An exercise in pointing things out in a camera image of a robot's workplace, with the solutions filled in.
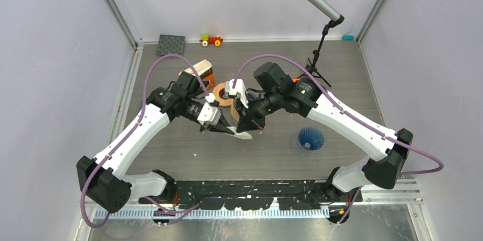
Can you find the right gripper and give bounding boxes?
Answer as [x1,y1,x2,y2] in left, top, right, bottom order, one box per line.
[235,90,281,133]

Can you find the white paper coffee filter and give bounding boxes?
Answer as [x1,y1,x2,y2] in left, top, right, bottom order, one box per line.
[228,126,252,140]

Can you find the orange coffee filter box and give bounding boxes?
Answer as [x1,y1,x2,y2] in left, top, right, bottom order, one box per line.
[179,59,215,90]

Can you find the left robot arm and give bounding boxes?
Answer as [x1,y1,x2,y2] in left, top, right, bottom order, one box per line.
[76,72,251,213]

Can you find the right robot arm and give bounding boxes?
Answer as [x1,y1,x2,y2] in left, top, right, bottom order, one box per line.
[225,62,413,201]

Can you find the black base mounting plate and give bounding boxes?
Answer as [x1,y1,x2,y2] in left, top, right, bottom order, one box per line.
[151,180,362,211]

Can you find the red toy car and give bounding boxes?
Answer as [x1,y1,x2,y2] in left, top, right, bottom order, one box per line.
[199,34,223,47]

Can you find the grey building block baseplate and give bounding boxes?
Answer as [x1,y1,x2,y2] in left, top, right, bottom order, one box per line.
[156,34,186,56]

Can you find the teal small block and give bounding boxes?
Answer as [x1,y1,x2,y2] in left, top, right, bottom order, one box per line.
[342,35,355,41]

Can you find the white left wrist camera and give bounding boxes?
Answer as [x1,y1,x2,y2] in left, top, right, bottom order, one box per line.
[197,93,222,125]

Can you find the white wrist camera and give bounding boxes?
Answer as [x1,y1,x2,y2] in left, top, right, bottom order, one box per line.
[197,93,222,125]
[223,79,249,108]

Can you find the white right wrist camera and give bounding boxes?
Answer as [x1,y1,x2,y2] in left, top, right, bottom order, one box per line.
[223,79,249,108]

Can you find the wooden ring dripper stand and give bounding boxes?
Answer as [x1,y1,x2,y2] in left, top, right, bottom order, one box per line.
[212,82,234,108]

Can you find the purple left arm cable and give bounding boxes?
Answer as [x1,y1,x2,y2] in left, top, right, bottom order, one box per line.
[79,54,216,230]

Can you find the aluminium frame rail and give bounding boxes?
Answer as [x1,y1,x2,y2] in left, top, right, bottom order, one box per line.
[85,0,137,50]

